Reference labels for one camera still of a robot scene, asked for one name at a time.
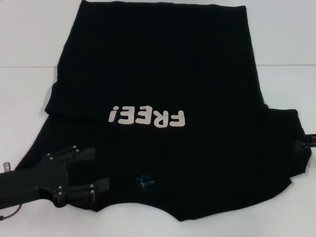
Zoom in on red left gripper cable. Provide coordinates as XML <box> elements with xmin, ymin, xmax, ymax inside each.
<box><xmin>0</xmin><ymin>207</ymin><xmax>23</xmax><ymax>222</ymax></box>

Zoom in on black shirt with FREE print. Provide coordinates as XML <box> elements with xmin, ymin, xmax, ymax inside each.
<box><xmin>14</xmin><ymin>0</ymin><xmax>312</xmax><ymax>223</ymax></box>

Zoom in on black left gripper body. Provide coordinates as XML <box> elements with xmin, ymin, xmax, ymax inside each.
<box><xmin>0</xmin><ymin>153</ymin><xmax>71</xmax><ymax>208</ymax></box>

